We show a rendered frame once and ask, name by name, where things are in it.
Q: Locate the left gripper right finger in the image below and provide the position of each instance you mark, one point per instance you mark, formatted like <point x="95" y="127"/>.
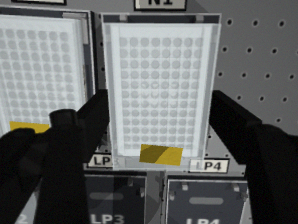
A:
<point x="270" y="156"/>

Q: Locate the dark grey flat base plate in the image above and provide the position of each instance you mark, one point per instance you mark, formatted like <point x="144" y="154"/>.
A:
<point x="257" y="67"/>

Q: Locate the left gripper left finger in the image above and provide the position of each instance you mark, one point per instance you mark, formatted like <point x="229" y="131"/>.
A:
<point x="62" y="196"/>

